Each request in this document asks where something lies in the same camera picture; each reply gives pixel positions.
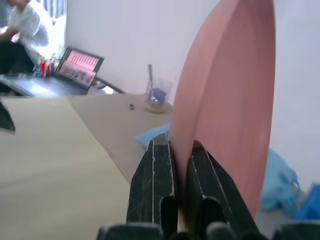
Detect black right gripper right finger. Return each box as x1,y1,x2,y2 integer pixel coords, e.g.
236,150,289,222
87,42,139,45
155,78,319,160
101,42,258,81
186,139,261,238

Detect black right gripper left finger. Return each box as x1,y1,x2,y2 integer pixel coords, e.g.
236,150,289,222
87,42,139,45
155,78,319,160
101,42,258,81
125,133,179,238

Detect pink plate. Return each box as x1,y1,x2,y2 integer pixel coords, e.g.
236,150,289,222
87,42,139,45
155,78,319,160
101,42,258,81
171,0,276,223

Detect light blue plastic bag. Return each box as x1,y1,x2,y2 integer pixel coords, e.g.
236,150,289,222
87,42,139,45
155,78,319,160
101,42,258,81
134,120,301,216

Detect clear plastic measuring cup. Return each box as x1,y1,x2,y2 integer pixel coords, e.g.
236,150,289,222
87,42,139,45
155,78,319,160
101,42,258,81
144,76,174,114

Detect metal spoon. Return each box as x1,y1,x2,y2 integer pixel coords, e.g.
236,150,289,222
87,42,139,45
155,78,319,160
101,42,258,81
147,64,154,91

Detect open laptop computer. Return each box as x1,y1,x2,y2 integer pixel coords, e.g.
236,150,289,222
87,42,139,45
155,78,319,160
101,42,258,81
0,46,105,97

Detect red bottles cluster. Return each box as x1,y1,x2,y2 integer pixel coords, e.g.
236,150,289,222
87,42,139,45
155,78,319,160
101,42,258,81
33,56,60,78

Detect black pointed object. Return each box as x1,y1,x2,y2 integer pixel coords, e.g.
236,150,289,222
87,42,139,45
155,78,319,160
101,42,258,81
0,97,16,133

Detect person in white shirt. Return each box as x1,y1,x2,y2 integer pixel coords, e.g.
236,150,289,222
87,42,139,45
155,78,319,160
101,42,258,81
0,0,55,76

